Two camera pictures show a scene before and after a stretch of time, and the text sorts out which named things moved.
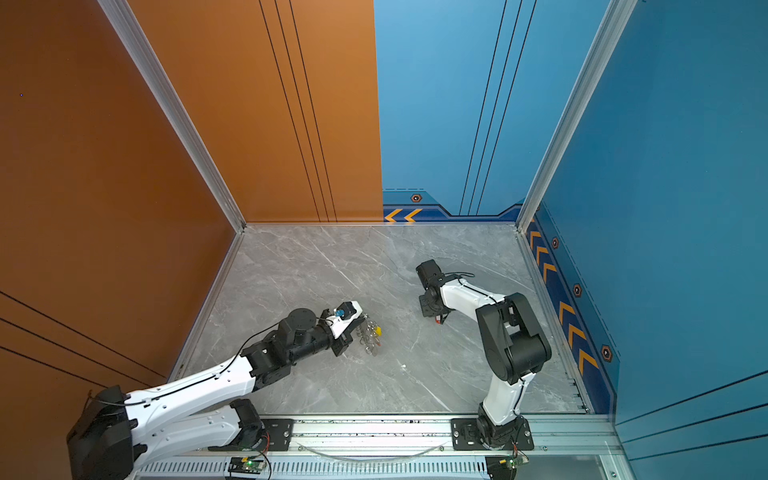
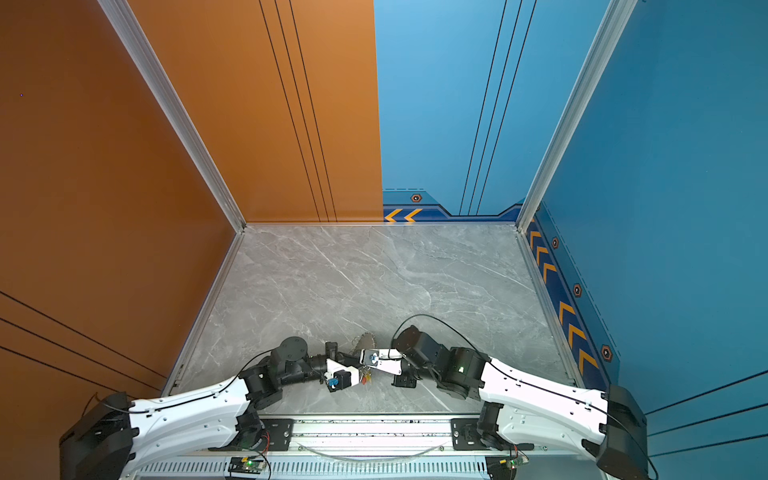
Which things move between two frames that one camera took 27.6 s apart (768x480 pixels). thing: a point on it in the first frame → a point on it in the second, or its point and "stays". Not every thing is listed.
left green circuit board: (246, 465) stays
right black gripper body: (427, 309) → (408, 375)
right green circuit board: (504, 467) stays
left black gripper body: (341, 343) → (331, 352)
